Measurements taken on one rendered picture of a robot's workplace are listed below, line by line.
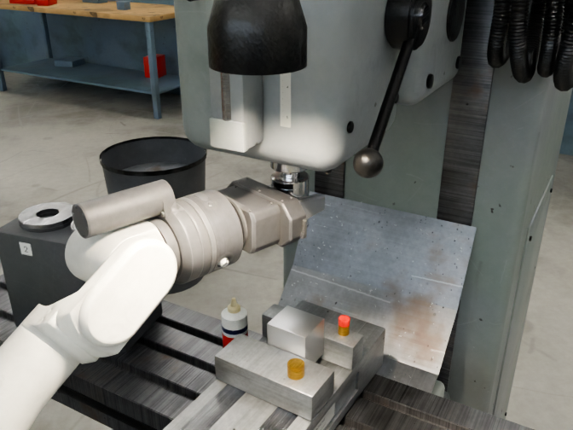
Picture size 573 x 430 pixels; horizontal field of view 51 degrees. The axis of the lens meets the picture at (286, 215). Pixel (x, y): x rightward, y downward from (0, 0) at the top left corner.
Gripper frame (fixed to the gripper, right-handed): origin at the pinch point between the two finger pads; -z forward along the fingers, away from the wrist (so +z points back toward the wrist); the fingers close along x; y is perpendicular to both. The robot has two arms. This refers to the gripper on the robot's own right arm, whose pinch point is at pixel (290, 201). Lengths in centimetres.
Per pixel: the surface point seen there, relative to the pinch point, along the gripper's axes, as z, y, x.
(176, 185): -82, 68, 157
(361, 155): 3.8, -10.5, -13.9
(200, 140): 10.4, -9.2, 3.5
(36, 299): 19, 25, 40
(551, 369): -156, 121, 16
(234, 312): -0.4, 22.7, 12.2
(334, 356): -4.4, 23.0, -4.9
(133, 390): 15.1, 31.9, 17.1
